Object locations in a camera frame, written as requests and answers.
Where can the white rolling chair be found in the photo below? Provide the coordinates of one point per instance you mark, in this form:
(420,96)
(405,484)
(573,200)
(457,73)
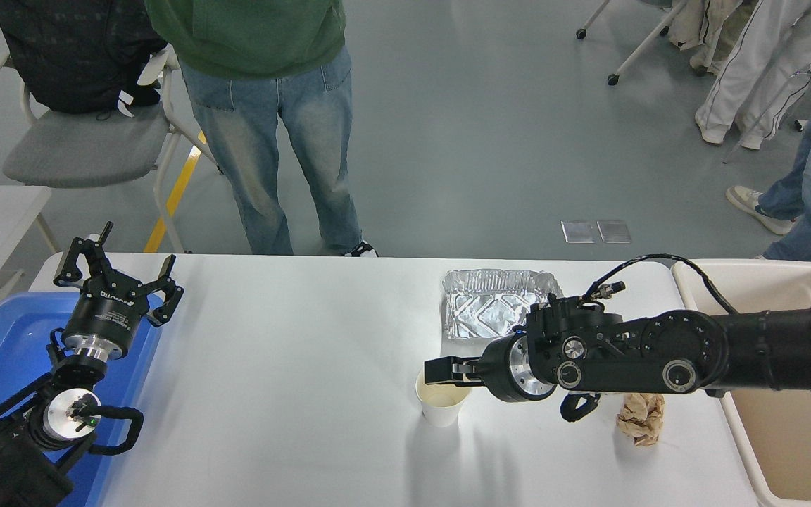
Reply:
(641,49)

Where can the white chair metal legs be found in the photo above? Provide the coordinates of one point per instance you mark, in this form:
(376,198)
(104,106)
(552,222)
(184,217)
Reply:
(775,102)

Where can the black bag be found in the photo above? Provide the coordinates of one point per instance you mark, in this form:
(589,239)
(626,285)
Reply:
(74,56)

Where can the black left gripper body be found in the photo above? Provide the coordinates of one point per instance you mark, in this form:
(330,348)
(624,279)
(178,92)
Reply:
(106,313)

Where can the large pale plastic bin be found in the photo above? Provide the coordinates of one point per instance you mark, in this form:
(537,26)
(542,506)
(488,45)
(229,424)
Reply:
(786,451)

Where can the grey seat white chair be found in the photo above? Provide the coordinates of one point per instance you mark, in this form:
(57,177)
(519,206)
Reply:
(82,148)

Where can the tan paper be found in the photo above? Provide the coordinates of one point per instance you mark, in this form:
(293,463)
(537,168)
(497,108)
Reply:
(641,422)

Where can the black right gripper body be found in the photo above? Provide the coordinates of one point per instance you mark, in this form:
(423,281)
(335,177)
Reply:
(495,370)

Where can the white paper cup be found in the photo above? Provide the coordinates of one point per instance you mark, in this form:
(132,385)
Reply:
(441,412)

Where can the blue plastic tray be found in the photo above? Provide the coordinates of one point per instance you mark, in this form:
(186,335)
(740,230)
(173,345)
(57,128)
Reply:
(4,338)

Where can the beige jacket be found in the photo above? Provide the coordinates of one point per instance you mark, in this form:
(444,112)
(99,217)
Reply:
(694,24)

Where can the silver foil tray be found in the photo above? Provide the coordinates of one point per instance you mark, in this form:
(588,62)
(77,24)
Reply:
(476,310)

